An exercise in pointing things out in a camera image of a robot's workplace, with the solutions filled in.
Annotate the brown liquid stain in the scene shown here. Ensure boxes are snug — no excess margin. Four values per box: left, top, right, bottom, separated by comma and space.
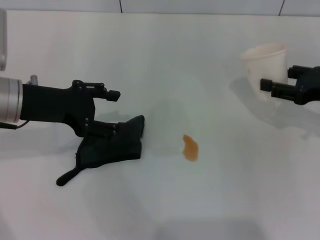
181, 134, 200, 162

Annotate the grey left wrist connector plug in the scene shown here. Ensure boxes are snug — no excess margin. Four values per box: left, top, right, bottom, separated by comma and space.
26, 74, 39, 86

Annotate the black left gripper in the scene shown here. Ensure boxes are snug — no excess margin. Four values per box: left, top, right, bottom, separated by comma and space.
19, 79, 121, 139

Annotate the white paper cup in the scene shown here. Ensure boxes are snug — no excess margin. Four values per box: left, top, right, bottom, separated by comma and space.
239, 42, 290, 102

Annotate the dark blue rag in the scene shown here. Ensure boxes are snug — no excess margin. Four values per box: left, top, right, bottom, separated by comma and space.
56, 114, 147, 187

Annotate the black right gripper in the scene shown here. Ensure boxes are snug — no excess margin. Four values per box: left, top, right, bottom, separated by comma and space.
259, 65, 320, 106

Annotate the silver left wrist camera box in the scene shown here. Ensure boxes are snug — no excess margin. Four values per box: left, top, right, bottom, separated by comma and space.
0, 9, 8, 71

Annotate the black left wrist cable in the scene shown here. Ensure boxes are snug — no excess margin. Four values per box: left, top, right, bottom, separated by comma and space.
0, 119, 29, 130

